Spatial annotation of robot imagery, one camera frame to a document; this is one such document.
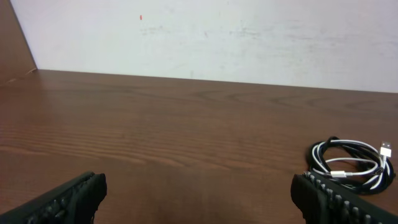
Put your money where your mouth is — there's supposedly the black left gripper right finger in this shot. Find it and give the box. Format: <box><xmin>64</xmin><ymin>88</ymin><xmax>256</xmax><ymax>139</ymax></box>
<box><xmin>290</xmin><ymin>171</ymin><xmax>397</xmax><ymax>224</ymax></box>

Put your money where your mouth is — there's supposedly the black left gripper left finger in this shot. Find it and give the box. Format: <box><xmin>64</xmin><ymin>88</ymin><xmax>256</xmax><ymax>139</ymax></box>
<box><xmin>1</xmin><ymin>171</ymin><xmax>107</xmax><ymax>224</ymax></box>

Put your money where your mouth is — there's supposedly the black USB cable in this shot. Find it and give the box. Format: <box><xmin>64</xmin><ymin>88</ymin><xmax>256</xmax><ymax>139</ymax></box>
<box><xmin>306</xmin><ymin>136</ymin><xmax>396</xmax><ymax>195</ymax></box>

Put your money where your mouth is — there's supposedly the white USB cable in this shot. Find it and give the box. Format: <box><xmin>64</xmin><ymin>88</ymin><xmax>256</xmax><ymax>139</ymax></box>
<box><xmin>311</xmin><ymin>140</ymin><xmax>392</xmax><ymax>190</ymax></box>

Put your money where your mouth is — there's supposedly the cardboard panel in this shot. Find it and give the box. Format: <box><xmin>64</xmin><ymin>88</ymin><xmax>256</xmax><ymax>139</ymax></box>
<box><xmin>0</xmin><ymin>0</ymin><xmax>37</xmax><ymax>85</ymax></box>

